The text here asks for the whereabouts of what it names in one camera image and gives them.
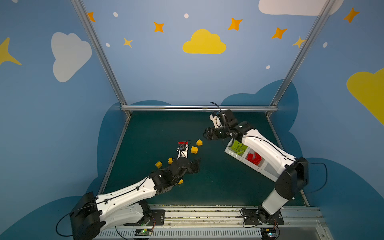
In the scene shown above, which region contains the white three-compartment bin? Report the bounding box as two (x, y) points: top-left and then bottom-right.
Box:
(225, 140), (279, 182)

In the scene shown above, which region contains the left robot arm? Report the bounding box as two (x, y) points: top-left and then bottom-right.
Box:
(69, 157), (201, 240)

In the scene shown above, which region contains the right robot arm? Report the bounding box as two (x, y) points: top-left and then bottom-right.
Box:
(203, 121), (309, 219)

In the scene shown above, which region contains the small yellow slope brick left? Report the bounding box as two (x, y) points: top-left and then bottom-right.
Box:
(156, 162), (163, 169)

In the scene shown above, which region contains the left controller board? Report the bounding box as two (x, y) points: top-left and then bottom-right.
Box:
(135, 229), (153, 237)

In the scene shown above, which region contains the controller board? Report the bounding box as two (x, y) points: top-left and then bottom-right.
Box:
(135, 229), (153, 237)
(261, 228), (279, 240)

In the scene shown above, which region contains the right controller board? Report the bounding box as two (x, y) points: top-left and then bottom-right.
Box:
(261, 228), (279, 240)

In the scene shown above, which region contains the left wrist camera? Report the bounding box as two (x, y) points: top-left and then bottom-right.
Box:
(177, 143), (189, 159)

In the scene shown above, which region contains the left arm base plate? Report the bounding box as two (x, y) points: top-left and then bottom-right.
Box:
(124, 210), (165, 226)

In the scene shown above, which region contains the front aluminium rail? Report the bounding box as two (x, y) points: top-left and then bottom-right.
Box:
(92, 205), (333, 240)

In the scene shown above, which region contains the aluminium frame rear bar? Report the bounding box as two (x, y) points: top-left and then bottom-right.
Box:
(121, 105), (278, 112)

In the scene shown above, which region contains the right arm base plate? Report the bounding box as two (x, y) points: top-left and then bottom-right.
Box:
(240, 208), (285, 226)

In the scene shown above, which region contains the aluminium frame left post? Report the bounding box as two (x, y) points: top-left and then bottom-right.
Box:
(71, 0), (127, 107)

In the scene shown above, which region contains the aluminium frame post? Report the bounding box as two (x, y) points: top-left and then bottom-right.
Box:
(270, 0), (337, 111)
(71, 0), (127, 107)

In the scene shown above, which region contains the aluminium frame right post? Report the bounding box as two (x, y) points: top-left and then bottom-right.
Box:
(270, 0), (337, 111)

